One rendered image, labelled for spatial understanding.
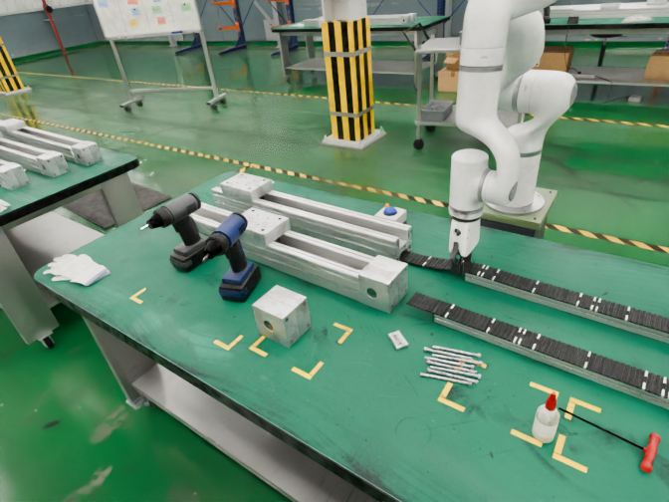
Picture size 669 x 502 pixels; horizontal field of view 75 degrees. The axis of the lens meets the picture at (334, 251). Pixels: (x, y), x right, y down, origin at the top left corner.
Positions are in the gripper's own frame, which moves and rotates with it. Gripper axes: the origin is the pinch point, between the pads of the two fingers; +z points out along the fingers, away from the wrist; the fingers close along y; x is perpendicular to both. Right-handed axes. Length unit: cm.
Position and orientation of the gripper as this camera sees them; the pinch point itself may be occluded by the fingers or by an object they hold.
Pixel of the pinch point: (461, 263)
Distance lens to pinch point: 125.8
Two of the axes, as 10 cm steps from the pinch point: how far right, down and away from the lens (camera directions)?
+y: 5.9, -4.9, 6.4
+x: -8.0, -2.6, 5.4
